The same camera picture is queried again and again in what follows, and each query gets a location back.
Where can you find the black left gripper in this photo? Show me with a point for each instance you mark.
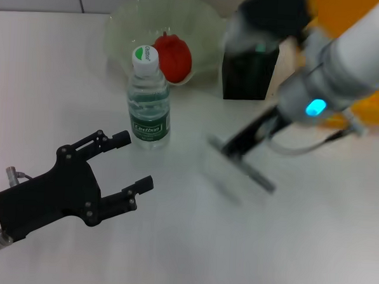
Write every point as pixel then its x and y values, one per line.
pixel 56 195

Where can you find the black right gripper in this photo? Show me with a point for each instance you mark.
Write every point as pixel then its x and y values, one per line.
pixel 260 129

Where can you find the grey glitter pen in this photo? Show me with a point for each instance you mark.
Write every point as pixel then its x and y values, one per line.
pixel 257 175

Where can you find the clear green-label water bottle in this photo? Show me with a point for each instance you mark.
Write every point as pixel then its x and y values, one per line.
pixel 149 114

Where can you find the red-orange knobbly orange fruit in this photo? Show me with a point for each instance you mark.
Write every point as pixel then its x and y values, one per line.
pixel 176 61

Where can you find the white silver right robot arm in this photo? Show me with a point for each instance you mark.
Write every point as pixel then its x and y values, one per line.
pixel 345 70

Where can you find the black mesh pen holder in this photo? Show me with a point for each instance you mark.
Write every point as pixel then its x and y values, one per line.
pixel 247 78

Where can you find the pale green glass fruit plate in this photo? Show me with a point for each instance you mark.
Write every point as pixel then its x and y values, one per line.
pixel 129 21

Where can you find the yellow plastic bin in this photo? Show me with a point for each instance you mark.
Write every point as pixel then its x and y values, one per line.
pixel 376 104

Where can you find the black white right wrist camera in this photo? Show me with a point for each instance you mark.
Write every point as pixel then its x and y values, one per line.
pixel 269 19

